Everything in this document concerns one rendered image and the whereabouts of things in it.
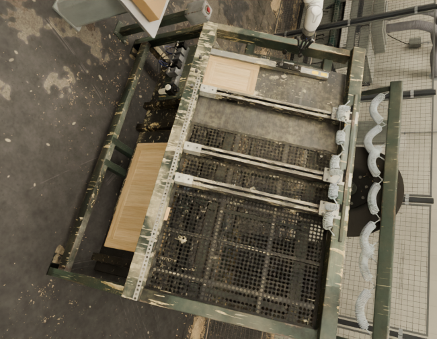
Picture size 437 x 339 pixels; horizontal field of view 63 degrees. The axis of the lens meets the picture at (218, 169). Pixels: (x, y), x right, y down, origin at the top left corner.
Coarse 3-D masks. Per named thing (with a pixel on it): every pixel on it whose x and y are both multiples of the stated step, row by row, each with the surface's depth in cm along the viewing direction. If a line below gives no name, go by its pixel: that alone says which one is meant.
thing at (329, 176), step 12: (192, 144) 252; (204, 156) 255; (216, 156) 249; (228, 156) 249; (240, 156) 250; (252, 156) 250; (264, 168) 250; (276, 168) 247; (288, 168) 248; (300, 168) 248; (312, 180) 251; (324, 180) 242; (336, 180) 242
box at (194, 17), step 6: (204, 0) 270; (186, 6) 277; (192, 6) 273; (198, 6) 269; (204, 6) 269; (186, 12) 274; (192, 12) 270; (198, 12) 268; (204, 12) 269; (210, 12) 276; (186, 18) 277; (192, 18) 276; (198, 18) 274; (204, 18) 273; (192, 24) 282
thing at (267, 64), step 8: (224, 56) 282; (232, 56) 282; (240, 56) 282; (248, 56) 282; (256, 64) 282; (264, 64) 280; (272, 64) 280; (288, 72) 282; (296, 72) 280; (304, 72) 279; (320, 72) 279
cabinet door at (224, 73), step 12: (216, 60) 282; (228, 60) 283; (216, 72) 279; (228, 72) 279; (240, 72) 280; (252, 72) 280; (204, 84) 275; (216, 84) 275; (228, 84) 276; (240, 84) 276; (252, 84) 276
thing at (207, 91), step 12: (204, 96) 273; (216, 96) 269; (228, 96) 266; (240, 96) 269; (252, 96) 266; (264, 108) 270; (276, 108) 266; (288, 108) 264; (300, 108) 265; (312, 108) 264; (336, 108) 260; (348, 108) 246; (324, 120) 266; (336, 120) 263; (348, 120) 258
